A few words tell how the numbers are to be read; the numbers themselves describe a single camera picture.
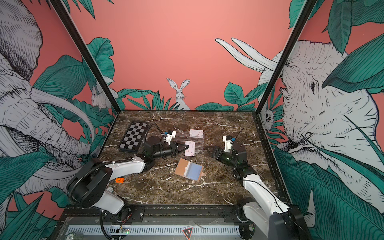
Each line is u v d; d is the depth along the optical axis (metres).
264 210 0.46
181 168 0.91
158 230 0.70
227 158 0.70
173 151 0.72
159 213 0.75
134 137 1.01
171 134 0.79
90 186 0.44
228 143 0.75
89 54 0.88
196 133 0.96
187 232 0.69
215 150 0.72
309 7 0.69
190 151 0.78
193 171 0.88
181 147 0.78
